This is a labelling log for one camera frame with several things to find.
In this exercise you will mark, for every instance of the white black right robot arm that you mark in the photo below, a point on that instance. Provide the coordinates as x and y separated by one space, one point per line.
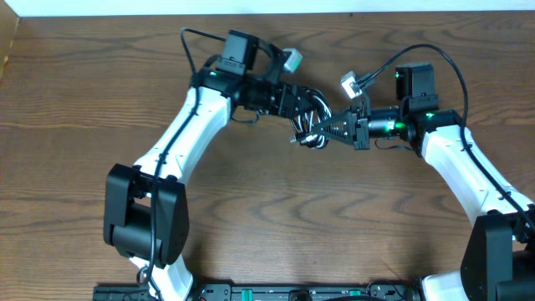
498 263

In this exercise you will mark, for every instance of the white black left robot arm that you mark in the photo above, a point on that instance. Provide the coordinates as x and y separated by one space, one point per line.
145 207

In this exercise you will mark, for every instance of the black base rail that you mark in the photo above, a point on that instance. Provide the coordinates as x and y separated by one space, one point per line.
227 292

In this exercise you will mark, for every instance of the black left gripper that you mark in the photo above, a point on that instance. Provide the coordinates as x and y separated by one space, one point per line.
285 100

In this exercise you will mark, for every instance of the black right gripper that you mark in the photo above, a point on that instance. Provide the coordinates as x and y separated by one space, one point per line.
360 128

